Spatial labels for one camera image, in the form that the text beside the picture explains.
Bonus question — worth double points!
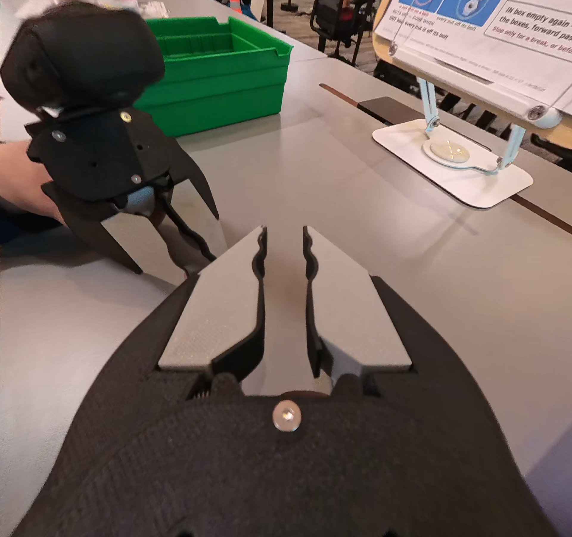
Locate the white document stand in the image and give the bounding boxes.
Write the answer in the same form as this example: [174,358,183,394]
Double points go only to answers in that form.
[372,0,572,209]

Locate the person's left hand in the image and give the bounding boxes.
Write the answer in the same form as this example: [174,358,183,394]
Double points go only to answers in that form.
[0,140,68,225]

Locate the printed instruction sheet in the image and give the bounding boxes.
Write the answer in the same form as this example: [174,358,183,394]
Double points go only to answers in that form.
[374,0,572,115]

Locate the person's left forearm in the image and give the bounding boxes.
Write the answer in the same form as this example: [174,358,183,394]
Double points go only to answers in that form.
[0,198,74,246]

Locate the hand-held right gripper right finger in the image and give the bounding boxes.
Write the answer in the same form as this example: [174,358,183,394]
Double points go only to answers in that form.
[303,224,413,397]

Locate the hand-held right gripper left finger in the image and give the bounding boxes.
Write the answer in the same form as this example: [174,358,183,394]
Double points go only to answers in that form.
[157,224,269,386]

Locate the black office chair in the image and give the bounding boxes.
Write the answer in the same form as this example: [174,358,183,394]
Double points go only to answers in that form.
[310,0,374,66]

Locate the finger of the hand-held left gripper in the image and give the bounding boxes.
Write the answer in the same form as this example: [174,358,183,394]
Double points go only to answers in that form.
[100,213,199,287]
[158,183,229,263]

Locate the green plastic bin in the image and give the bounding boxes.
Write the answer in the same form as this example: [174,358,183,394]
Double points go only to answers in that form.
[134,15,295,138]

